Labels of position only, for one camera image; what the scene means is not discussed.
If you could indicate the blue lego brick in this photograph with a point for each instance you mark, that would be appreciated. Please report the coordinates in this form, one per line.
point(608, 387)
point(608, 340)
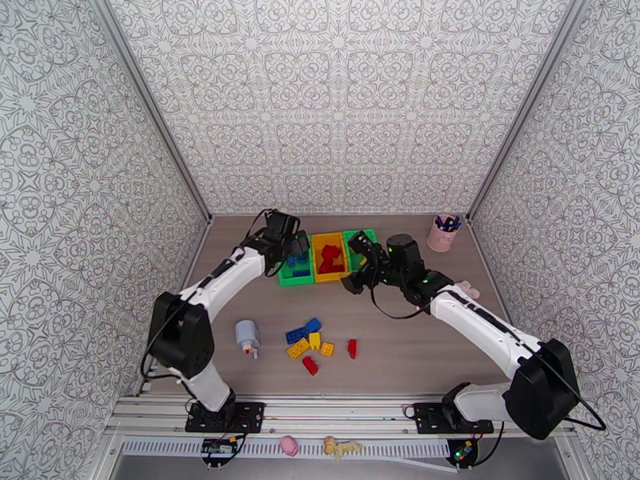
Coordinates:
point(302, 259)
point(296, 335)
point(313, 323)
point(290, 262)
point(300, 272)

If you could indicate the yellow plastic bin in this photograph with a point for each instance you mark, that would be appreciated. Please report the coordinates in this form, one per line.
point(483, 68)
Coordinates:
point(327, 278)

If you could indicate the pink pen cup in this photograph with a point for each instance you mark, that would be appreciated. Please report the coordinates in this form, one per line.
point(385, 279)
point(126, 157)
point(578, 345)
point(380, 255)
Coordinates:
point(442, 241)

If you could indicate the blue pen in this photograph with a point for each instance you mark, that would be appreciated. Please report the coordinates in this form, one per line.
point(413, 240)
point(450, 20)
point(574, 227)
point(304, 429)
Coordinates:
point(453, 223)
point(440, 223)

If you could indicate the pink plush toy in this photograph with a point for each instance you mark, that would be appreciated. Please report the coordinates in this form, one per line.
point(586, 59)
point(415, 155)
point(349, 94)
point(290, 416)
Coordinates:
point(470, 289)

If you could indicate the pale blue glue bottle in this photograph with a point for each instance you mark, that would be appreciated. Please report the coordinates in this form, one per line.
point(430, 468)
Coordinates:
point(247, 334)

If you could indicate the yellow rubber toy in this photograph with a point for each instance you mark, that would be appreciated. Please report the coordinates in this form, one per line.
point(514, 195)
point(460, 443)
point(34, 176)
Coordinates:
point(340, 447)

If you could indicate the pink ball toy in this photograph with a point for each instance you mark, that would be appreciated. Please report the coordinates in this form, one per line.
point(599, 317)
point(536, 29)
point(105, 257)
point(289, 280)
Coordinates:
point(288, 445)

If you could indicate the small green circuit board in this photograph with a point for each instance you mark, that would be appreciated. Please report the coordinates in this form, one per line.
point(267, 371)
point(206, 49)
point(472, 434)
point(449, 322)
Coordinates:
point(220, 447)
point(464, 451)

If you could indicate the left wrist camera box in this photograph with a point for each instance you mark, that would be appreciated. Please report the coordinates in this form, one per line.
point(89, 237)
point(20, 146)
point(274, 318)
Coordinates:
point(282, 224)

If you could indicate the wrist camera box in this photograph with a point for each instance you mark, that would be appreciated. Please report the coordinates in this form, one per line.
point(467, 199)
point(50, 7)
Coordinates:
point(282, 224)
point(361, 242)

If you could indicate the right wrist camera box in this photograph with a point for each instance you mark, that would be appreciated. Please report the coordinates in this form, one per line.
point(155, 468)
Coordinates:
point(361, 242)

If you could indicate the aluminium side rail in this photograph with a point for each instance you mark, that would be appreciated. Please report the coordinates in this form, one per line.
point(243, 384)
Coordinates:
point(197, 253)
point(482, 253)

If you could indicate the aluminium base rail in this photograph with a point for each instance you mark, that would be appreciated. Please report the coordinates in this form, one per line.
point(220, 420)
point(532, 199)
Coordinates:
point(340, 413)

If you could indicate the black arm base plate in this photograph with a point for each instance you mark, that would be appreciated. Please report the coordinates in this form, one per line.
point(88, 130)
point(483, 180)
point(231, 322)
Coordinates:
point(425, 418)
point(250, 418)

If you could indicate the aluminium corner post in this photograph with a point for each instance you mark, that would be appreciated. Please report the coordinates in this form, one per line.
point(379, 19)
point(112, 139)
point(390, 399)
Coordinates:
point(524, 108)
point(153, 108)

